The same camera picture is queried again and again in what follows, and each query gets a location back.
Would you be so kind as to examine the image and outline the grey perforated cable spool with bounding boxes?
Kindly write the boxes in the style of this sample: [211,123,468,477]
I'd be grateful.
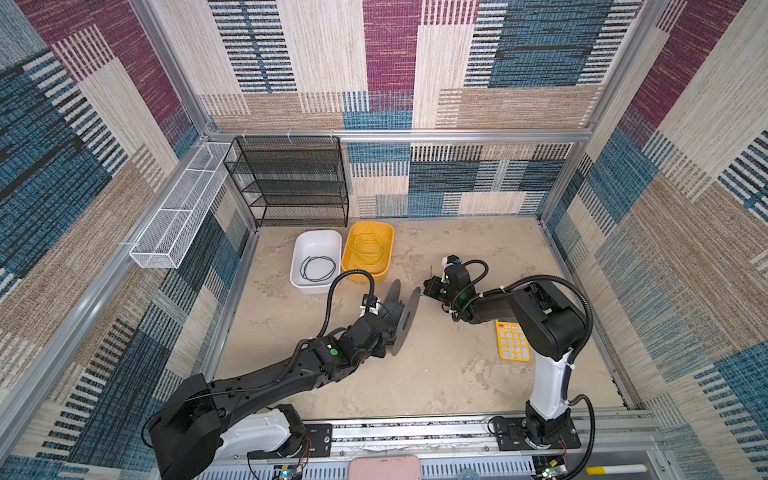
[379,280,421,356]

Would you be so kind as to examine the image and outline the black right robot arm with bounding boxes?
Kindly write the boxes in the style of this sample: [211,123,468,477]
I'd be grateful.
[423,255,594,449]

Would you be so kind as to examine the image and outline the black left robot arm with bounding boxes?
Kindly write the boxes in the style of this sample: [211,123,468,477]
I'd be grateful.
[142,280,402,479]

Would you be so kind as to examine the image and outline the yellow plastic bin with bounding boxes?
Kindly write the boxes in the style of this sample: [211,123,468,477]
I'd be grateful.
[341,221,394,283]

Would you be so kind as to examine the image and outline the yellow calculator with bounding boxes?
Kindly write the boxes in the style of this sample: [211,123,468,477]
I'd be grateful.
[495,320,531,362]

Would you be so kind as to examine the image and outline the white plastic bin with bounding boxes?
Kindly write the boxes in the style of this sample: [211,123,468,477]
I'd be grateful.
[289,230,342,294]

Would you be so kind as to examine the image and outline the pink phone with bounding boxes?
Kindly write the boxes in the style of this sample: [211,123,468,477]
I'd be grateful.
[348,456,422,480]

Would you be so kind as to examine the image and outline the yellow white marker pen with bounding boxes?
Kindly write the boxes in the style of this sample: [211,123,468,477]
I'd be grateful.
[586,463,650,476]

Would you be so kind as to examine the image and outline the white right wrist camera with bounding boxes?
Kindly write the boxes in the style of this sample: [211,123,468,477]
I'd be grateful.
[441,255,461,283]

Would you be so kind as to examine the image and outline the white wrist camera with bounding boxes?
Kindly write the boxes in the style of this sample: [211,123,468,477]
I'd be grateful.
[441,255,461,283]
[360,294,380,316]

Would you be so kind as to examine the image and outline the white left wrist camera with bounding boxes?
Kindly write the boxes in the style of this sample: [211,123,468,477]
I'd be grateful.
[360,294,380,316]

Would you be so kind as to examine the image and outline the yellow cable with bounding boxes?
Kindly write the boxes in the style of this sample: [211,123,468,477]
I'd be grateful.
[350,232,389,265]

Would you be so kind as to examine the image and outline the dark green cable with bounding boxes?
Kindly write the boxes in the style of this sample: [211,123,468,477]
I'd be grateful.
[299,255,338,283]

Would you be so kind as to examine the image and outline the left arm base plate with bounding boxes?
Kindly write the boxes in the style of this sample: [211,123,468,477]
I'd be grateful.
[247,423,333,460]

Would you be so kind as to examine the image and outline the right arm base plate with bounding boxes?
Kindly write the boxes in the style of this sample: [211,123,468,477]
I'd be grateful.
[487,416,582,452]

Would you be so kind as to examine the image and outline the black wire shelf rack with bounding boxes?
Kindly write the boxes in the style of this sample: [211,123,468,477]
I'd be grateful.
[224,136,350,227]

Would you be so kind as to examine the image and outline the white wire mesh basket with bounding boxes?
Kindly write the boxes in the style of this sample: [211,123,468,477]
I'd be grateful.
[130,142,230,269]

